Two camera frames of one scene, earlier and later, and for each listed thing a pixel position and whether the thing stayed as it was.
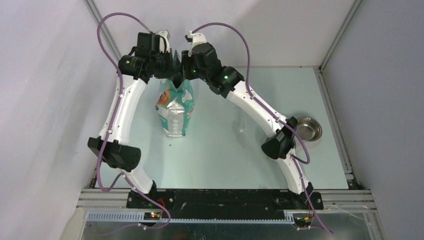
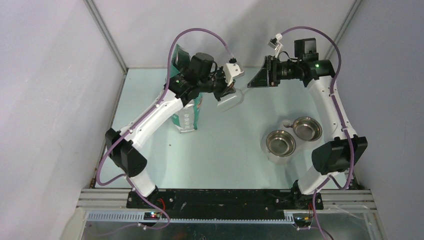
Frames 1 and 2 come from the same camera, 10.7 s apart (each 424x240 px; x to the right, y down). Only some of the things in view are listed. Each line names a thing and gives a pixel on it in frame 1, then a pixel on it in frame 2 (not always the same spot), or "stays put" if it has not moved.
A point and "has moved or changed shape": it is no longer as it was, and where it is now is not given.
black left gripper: [168, 73] → [225, 89]
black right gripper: [186, 61] → [267, 76]
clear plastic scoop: [238, 125] → [234, 101]
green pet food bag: [175, 106] has moved or changed shape
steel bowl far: [309, 129] stays put
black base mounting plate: [197, 201] stays put
